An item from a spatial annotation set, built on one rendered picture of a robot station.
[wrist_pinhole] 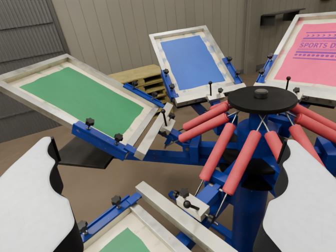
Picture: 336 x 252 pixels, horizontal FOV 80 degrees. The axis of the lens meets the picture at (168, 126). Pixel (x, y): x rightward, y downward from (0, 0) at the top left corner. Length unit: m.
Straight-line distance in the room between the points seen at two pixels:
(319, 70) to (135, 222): 1.59
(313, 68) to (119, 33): 3.37
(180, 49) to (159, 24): 2.57
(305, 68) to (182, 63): 0.96
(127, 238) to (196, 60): 1.51
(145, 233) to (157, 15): 4.10
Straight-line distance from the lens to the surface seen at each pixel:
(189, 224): 0.84
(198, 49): 2.05
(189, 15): 4.85
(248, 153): 0.94
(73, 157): 1.55
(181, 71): 1.82
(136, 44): 4.41
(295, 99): 1.08
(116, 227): 1.01
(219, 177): 0.98
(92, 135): 1.06
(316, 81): 1.79
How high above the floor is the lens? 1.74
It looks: 30 degrees down
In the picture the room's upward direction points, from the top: 8 degrees counter-clockwise
